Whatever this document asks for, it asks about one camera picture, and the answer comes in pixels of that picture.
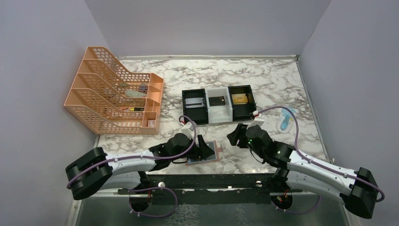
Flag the orange plastic file rack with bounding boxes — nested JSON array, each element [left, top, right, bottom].
[[64, 46, 164, 135]]

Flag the brown leather card holder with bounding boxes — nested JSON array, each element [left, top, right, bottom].
[[185, 140, 222, 166]]

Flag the black right sorting tray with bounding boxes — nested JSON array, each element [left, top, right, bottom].
[[228, 85, 256, 121]]

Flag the blue packaged item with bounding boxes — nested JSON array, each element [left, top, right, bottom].
[[276, 108, 295, 134]]

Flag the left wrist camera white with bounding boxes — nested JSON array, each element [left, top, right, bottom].
[[180, 122, 196, 139]]

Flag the silver card in tray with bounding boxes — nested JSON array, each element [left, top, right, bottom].
[[184, 97, 204, 109]]

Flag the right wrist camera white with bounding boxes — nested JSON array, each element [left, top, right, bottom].
[[248, 111, 265, 128]]

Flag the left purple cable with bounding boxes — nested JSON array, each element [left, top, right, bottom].
[[66, 115, 198, 190]]

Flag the black left sorting tray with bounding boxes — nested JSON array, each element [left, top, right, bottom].
[[182, 89, 209, 125]]

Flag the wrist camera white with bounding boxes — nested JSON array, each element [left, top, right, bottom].
[[180, 122, 196, 139], [248, 111, 265, 128]]

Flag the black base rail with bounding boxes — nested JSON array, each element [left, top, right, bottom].
[[118, 173, 295, 205]]

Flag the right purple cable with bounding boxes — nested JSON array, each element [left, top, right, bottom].
[[252, 105, 385, 203]]

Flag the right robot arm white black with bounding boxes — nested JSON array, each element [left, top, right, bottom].
[[227, 123, 378, 219]]

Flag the white middle sorting tray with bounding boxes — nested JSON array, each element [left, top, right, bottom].
[[205, 87, 233, 124]]

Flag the yellow marker in rack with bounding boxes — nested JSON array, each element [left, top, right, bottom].
[[120, 107, 145, 112]]

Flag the black card in tray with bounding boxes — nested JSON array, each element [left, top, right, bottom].
[[208, 96, 226, 106]]

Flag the grey item in rack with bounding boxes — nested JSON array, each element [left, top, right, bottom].
[[125, 89, 143, 97]]

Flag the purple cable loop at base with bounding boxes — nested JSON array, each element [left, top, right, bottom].
[[128, 186, 178, 218]]

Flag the small box in rack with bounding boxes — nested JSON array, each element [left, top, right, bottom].
[[148, 120, 156, 128]]

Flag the gold card in tray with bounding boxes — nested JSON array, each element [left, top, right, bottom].
[[231, 93, 248, 105]]

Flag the black sorting tray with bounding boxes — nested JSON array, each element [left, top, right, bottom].
[[182, 89, 209, 125], [228, 85, 256, 121]]

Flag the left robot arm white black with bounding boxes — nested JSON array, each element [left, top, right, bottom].
[[65, 133, 216, 200]]

